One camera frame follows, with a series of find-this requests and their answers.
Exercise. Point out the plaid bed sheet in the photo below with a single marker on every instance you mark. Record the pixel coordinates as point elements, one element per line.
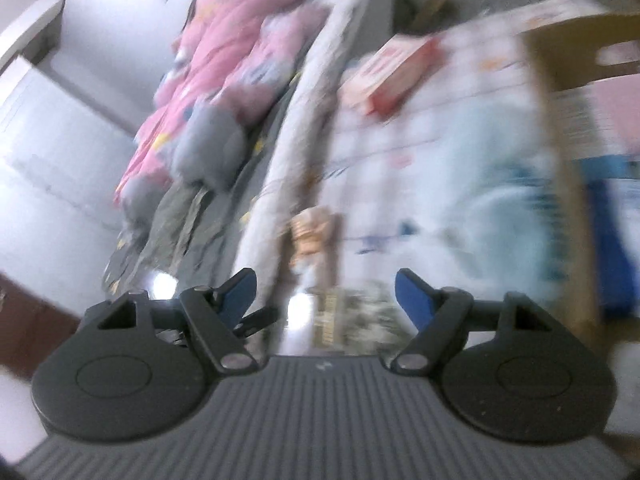
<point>390,150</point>

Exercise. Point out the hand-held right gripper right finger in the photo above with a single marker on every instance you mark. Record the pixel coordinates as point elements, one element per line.
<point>412,301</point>

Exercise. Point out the grey blanket with yellow print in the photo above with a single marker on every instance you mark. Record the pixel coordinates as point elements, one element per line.
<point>230,210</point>

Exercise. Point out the white fluffy blanket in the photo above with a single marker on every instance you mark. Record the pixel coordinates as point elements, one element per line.
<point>300,135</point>

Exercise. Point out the red wet wipes pack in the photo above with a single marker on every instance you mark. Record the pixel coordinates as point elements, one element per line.
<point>395,75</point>

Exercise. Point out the pink printed quilt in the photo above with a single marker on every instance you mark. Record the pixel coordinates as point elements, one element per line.
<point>225,35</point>

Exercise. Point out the olive floral cloth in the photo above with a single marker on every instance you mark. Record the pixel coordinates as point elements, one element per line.
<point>175,225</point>

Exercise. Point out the gold tissue box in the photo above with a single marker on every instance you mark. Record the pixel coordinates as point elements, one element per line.
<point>325,310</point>

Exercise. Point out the royal blue packet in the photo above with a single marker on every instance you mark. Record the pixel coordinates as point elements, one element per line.
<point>615,235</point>

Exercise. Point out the white cabinet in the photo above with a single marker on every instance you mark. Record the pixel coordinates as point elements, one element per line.
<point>55,150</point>

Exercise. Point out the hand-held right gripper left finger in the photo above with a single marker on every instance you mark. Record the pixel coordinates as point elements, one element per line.
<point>240,294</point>

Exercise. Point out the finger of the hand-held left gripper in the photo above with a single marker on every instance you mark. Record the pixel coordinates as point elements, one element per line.
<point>261,320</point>

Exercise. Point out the brown wooden furniture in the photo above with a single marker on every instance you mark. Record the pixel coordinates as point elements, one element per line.
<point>30,325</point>

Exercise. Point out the large cardboard box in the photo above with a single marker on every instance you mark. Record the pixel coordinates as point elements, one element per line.
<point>550,125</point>

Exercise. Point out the light blue cloth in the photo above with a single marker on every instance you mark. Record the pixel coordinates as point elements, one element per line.
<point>500,200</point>

